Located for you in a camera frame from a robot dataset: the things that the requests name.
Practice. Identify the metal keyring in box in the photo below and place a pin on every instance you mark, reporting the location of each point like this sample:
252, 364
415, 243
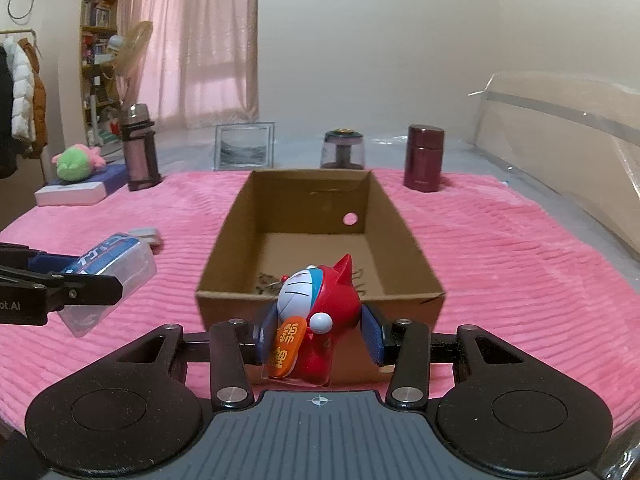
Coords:
267, 284

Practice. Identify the maroon insulated food jar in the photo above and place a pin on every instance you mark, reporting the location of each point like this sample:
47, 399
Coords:
424, 153

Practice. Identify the white puffer jacket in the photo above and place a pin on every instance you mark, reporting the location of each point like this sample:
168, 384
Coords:
22, 75

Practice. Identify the wooden bookshelf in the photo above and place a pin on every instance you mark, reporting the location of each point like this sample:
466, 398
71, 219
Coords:
99, 93

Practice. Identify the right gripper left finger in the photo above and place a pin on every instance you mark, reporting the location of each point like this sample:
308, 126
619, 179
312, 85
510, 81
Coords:
234, 345

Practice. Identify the clear plastic card box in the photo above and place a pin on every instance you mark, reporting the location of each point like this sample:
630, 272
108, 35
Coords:
123, 256

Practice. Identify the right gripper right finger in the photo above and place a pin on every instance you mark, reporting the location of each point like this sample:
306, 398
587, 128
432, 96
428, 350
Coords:
404, 344

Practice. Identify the pink window curtain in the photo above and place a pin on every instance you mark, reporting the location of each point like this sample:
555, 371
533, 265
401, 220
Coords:
200, 66

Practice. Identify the green pink plush toy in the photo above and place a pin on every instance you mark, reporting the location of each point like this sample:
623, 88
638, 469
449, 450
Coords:
78, 163

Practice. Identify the plastic wrapped headboard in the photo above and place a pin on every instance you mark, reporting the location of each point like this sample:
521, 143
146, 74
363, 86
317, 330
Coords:
578, 136

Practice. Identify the pink ribbed blanket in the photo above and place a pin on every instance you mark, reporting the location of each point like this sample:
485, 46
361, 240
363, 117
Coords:
505, 265

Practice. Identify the red Doraemon figurine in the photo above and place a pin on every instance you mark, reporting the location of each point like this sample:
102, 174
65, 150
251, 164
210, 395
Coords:
316, 307

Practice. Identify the grey white small container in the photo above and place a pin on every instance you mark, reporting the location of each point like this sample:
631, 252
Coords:
150, 236

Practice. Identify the brown cardboard box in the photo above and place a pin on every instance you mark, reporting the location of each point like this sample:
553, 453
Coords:
283, 220

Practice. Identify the brown hanging coat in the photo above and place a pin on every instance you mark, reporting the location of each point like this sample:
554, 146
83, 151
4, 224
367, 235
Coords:
39, 101

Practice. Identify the standing electric fan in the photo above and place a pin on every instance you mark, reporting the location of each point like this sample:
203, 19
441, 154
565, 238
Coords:
126, 53

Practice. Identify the glass jar green lid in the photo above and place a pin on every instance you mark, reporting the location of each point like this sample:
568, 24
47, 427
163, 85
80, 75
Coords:
343, 149

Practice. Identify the white blue flat box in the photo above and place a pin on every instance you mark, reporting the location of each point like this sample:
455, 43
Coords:
93, 190

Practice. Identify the framed landscape picture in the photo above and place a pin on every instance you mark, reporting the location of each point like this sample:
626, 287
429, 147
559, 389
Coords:
245, 146

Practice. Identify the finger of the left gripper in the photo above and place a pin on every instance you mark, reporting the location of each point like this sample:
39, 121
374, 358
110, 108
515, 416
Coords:
24, 258
60, 287

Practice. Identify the steel thermos with handle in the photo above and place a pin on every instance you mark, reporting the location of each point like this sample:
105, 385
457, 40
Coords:
138, 143

